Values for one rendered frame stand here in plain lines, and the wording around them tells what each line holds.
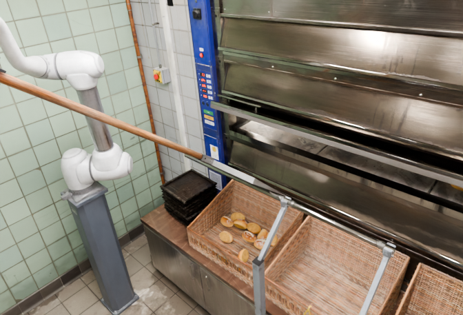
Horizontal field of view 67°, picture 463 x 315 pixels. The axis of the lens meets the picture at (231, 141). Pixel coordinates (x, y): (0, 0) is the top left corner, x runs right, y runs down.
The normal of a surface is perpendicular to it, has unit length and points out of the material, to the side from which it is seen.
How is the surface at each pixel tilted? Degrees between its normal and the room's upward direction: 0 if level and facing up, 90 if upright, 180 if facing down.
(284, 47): 70
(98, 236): 90
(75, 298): 0
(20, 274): 90
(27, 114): 90
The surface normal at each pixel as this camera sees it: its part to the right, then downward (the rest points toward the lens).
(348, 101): -0.66, 0.07
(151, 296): -0.07, -0.87
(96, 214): 0.74, 0.28
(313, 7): -0.68, 0.39
